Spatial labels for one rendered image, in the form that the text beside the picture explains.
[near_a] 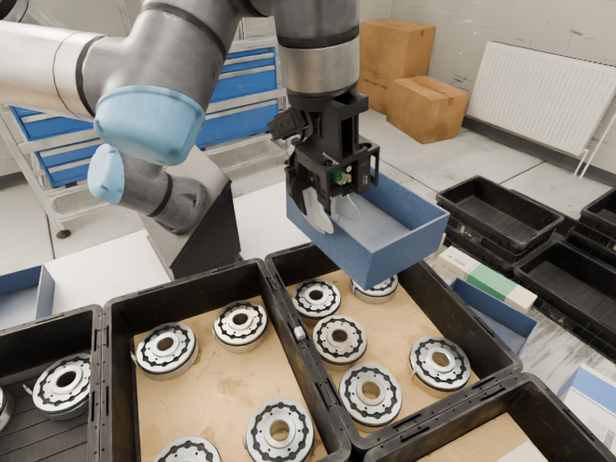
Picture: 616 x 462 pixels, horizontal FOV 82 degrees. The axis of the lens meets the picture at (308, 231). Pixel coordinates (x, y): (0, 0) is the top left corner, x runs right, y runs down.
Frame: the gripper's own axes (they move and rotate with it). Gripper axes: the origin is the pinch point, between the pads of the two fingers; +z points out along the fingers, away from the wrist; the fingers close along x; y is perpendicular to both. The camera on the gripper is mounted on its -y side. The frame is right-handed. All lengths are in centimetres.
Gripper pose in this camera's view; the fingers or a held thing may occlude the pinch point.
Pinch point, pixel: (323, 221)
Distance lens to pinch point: 50.3
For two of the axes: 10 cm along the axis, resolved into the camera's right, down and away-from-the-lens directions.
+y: 5.4, 5.4, -6.5
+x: 8.4, -4.3, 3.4
